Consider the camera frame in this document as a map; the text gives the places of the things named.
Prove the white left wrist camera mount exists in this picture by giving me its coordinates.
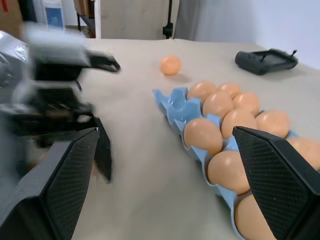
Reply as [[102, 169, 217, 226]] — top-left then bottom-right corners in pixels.
[[24, 24, 91, 69]]

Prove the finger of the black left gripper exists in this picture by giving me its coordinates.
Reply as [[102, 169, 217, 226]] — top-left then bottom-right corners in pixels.
[[92, 116, 113, 185], [86, 50, 122, 74]]

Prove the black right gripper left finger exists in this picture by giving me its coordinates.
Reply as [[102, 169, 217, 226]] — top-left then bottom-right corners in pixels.
[[0, 127, 101, 240]]

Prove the white box with blue print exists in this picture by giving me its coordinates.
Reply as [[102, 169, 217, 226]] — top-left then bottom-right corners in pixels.
[[44, 0, 67, 30]]

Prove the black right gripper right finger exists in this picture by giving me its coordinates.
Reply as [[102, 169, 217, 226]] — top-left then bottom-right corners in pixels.
[[232, 125, 320, 240]]

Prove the blue plastic egg tray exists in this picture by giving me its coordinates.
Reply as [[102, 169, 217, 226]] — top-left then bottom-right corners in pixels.
[[151, 86, 301, 240]]

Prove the brown egg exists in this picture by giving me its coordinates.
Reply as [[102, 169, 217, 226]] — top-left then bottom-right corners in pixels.
[[220, 108, 259, 140], [202, 91, 235, 117], [183, 117, 224, 157], [207, 150, 252, 196], [159, 55, 182, 76], [234, 194, 277, 240], [285, 137, 320, 171], [187, 81, 217, 101], [232, 91, 262, 116], [255, 110, 292, 139], [216, 82, 242, 99]]

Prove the black handheld controller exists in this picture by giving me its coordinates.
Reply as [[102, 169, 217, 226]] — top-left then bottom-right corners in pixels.
[[234, 48, 300, 76]]

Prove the black metal shelf frame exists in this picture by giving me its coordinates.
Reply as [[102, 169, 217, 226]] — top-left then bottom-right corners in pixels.
[[74, 0, 97, 39]]

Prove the black stand pole with clamp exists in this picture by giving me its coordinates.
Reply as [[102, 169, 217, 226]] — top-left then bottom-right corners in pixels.
[[162, 0, 175, 40]]

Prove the brown cardboard box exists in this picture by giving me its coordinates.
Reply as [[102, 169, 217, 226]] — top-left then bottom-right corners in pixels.
[[0, 0, 25, 38]]

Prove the beige wooden board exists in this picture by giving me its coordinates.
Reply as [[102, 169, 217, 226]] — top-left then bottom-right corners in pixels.
[[93, 0, 174, 40]]

